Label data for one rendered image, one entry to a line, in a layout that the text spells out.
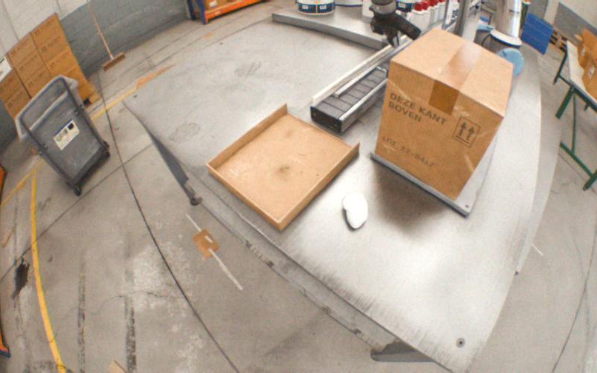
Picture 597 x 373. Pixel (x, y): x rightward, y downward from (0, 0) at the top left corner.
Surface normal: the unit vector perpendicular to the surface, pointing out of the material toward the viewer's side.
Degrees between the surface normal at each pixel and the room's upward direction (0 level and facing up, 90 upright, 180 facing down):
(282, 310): 0
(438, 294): 0
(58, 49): 91
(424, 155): 90
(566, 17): 90
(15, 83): 90
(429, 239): 0
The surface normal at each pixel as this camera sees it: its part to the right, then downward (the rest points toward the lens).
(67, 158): 0.86, 0.42
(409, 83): -0.65, 0.65
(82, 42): 0.65, 0.60
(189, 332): -0.07, -0.58
